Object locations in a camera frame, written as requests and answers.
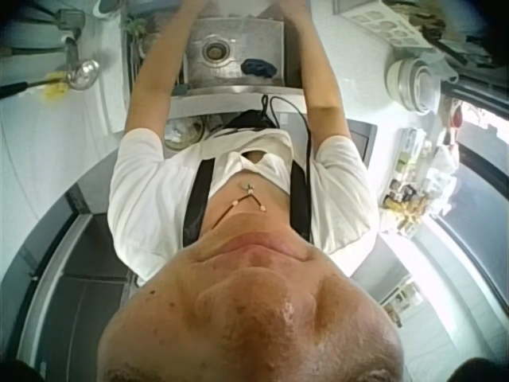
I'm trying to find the dark blue cloth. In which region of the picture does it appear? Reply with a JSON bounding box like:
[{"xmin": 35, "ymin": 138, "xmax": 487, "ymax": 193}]
[{"xmin": 240, "ymin": 57, "xmax": 278, "ymax": 78}]

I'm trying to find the stainless steel sink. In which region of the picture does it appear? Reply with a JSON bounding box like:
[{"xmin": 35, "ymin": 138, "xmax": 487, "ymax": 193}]
[{"xmin": 171, "ymin": 15, "xmax": 308, "ymax": 97}]

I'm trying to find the stack of white bowls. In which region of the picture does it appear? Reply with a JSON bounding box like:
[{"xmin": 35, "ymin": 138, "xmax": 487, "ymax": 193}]
[{"xmin": 384, "ymin": 55, "xmax": 445, "ymax": 116}]

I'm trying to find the dark cabinet door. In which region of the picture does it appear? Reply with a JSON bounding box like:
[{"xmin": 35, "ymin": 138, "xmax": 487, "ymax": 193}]
[{"xmin": 27, "ymin": 186, "xmax": 132, "ymax": 382}]

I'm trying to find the yellow sponge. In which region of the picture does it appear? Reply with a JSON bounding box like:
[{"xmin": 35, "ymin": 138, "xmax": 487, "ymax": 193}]
[{"xmin": 39, "ymin": 70, "xmax": 72, "ymax": 103}]

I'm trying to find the grey metal faucet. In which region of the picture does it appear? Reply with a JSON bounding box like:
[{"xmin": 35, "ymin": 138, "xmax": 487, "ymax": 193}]
[{"xmin": 50, "ymin": 8, "xmax": 87, "ymax": 64}]

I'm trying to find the black cable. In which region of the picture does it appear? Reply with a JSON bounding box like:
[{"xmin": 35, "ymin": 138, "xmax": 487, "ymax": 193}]
[{"xmin": 259, "ymin": 94, "xmax": 313, "ymax": 168}]

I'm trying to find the steel ladle with black handle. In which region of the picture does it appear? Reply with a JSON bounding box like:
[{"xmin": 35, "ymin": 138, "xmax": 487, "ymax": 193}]
[{"xmin": 0, "ymin": 58, "xmax": 100, "ymax": 99}]

